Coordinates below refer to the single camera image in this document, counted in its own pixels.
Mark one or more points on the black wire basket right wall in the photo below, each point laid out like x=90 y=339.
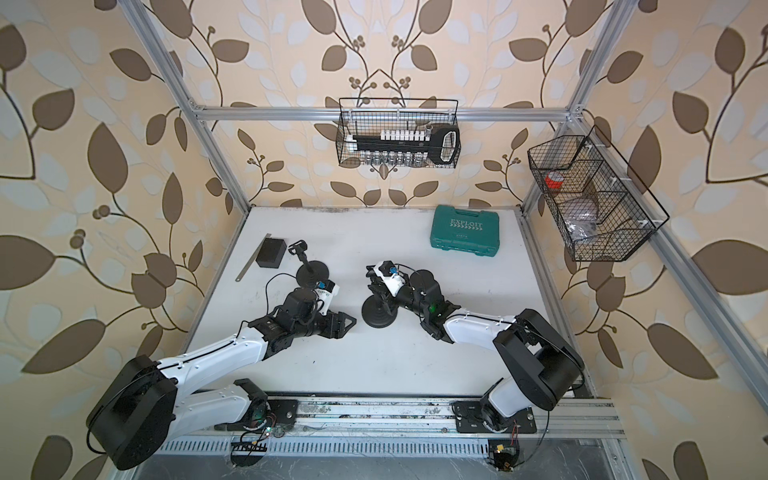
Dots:
x=628 y=212

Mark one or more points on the black wire basket wall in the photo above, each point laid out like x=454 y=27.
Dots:
x=372 y=114
x=628 y=212

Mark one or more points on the socket set rail black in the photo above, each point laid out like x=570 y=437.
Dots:
x=431 y=145

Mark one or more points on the black microphone stand pole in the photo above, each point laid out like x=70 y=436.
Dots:
x=300 y=255

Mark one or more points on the green plastic tool case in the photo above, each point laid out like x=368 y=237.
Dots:
x=476 y=232

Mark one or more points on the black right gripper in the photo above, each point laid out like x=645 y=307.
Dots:
x=392 y=300

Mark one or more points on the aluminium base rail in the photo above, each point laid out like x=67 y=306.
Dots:
x=371 y=427

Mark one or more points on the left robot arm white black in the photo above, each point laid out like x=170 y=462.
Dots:
x=150 y=402

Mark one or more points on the black round stand base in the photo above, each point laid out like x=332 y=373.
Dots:
x=321 y=272

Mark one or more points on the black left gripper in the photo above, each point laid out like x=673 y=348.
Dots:
x=337 y=333

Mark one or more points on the black wire basket back wall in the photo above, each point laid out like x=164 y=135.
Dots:
x=372 y=114

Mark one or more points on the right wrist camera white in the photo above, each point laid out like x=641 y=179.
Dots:
x=390 y=275

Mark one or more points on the red item in basket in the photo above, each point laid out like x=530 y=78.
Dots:
x=554 y=180

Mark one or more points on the plastic bag in basket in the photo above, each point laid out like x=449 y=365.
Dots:
x=580 y=218

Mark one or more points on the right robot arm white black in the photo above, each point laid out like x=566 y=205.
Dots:
x=543 y=366

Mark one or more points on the small black box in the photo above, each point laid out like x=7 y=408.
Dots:
x=271 y=253

